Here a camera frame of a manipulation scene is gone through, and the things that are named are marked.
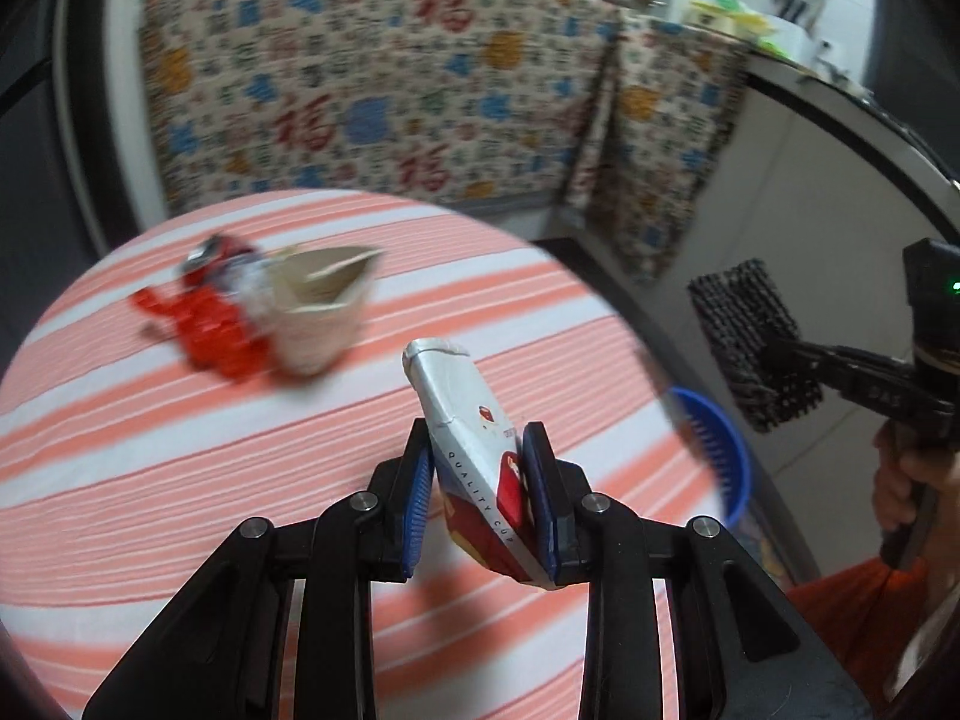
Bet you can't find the red white paper cup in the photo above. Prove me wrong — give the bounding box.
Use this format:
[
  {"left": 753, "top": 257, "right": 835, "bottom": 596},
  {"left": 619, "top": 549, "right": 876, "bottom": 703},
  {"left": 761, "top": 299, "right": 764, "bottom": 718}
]
[{"left": 402, "top": 338, "right": 555, "bottom": 590}]

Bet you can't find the red plastic bag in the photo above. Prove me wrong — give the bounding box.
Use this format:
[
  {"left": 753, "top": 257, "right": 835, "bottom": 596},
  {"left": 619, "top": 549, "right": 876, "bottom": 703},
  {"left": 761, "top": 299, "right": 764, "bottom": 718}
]
[{"left": 130, "top": 286, "right": 270, "bottom": 380}]

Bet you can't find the floral paper cup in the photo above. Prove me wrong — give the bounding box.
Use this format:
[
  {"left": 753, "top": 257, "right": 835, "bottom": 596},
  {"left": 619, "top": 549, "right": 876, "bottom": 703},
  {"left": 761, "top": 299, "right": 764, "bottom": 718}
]
[{"left": 270, "top": 245, "right": 382, "bottom": 377}]

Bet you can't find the black foam mesh sleeve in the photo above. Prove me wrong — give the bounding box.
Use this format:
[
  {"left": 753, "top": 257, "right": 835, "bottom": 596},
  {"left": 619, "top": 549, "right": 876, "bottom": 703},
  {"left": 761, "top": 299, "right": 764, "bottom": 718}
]
[{"left": 686, "top": 259, "right": 823, "bottom": 434}]

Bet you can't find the blue plastic trash basket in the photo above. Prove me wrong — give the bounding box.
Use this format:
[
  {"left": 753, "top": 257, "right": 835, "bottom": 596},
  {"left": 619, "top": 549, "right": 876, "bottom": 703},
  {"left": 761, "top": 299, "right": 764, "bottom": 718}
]
[{"left": 670, "top": 387, "right": 754, "bottom": 527}]

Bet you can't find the yellow kitchen container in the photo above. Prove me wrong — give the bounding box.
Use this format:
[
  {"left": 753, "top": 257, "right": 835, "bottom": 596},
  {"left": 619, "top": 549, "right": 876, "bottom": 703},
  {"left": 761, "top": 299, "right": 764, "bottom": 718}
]
[{"left": 683, "top": 0, "right": 776, "bottom": 43}]

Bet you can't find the person's right hand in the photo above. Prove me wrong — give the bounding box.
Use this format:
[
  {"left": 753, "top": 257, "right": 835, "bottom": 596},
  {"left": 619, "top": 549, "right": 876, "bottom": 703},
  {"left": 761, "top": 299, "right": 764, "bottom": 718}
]
[{"left": 872, "top": 422, "right": 958, "bottom": 538}]

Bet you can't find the striped pink white tablecloth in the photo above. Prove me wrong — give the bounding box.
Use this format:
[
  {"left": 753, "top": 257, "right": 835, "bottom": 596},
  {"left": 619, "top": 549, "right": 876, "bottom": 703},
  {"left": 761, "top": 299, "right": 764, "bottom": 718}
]
[{"left": 2, "top": 190, "right": 722, "bottom": 713}]

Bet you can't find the crushed red soda can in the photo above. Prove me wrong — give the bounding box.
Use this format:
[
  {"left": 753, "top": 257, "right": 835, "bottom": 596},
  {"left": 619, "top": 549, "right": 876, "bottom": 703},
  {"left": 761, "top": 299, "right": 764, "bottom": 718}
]
[{"left": 179, "top": 232, "right": 268, "bottom": 317}]

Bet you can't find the patterned fu character blanket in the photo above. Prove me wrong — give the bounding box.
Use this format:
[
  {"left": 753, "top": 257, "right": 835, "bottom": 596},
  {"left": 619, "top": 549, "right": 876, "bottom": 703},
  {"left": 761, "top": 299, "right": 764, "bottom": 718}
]
[{"left": 140, "top": 0, "right": 748, "bottom": 280}]

